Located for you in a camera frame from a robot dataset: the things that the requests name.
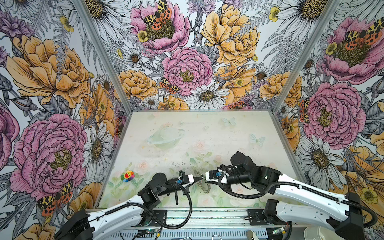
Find colourful flower toy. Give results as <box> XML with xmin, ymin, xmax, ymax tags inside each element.
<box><xmin>121</xmin><ymin>170</ymin><xmax>135</xmax><ymax>183</ymax></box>

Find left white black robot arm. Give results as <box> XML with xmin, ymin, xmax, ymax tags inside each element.
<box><xmin>55</xmin><ymin>171</ymin><xmax>203</xmax><ymax>240</ymax></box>

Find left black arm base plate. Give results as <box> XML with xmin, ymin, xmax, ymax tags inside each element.
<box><xmin>140</xmin><ymin>210</ymin><xmax>168</xmax><ymax>227</ymax></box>

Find slotted grey cable duct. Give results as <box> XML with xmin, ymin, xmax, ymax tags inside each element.
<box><xmin>119</xmin><ymin>229</ymin><xmax>269</xmax><ymax>240</ymax></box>

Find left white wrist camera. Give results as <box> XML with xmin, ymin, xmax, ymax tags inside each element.
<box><xmin>176</xmin><ymin>175</ymin><xmax>193</xmax><ymax>188</ymax></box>

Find aluminium mounting rail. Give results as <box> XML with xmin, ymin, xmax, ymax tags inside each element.
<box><xmin>86</xmin><ymin>206</ymin><xmax>334</xmax><ymax>230</ymax></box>

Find small circuit board with wires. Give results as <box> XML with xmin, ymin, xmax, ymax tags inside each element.
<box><xmin>133</xmin><ymin>228</ymin><xmax>163</xmax><ymax>240</ymax></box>

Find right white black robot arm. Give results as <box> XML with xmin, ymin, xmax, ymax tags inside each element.
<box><xmin>206</xmin><ymin>152</ymin><xmax>378</xmax><ymax>240</ymax></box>

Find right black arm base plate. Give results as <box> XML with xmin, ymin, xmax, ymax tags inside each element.
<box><xmin>244</xmin><ymin>209</ymin><xmax>290</xmax><ymax>226</ymax></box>

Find white paper cup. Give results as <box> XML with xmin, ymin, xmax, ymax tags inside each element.
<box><xmin>304</xmin><ymin>227</ymin><xmax>343</xmax><ymax>240</ymax></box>

